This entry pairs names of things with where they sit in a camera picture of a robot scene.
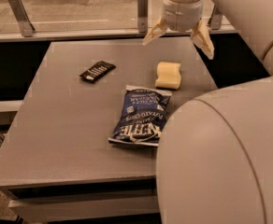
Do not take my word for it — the left metal rail bracket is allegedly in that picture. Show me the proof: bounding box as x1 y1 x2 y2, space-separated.
7 0 35 37

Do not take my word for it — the right metal rail bracket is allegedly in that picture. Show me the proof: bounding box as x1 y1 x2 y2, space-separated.
208 7 223 30

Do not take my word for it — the grey table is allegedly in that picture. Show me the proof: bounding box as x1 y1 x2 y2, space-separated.
0 36 215 223

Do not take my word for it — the metal rail bracket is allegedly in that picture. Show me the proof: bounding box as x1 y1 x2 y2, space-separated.
7 0 35 37
137 0 148 33
208 7 223 30

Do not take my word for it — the middle metal rail bracket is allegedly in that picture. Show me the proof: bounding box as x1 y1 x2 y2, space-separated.
137 0 148 33

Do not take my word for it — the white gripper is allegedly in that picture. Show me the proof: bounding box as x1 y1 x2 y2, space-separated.
142 0 214 60

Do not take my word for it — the blue Kettle chips bag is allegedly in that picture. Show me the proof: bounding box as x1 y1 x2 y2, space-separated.
108 85 172 147

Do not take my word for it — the grey window ledge rail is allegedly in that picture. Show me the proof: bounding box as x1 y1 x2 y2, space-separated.
0 24 237 44

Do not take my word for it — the yellow sponge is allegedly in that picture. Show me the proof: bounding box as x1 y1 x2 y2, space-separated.
155 62 181 90

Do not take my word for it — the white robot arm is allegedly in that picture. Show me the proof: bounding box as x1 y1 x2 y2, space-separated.
156 0 273 224

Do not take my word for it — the black snack bar wrapper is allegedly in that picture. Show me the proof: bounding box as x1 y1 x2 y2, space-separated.
79 61 116 83

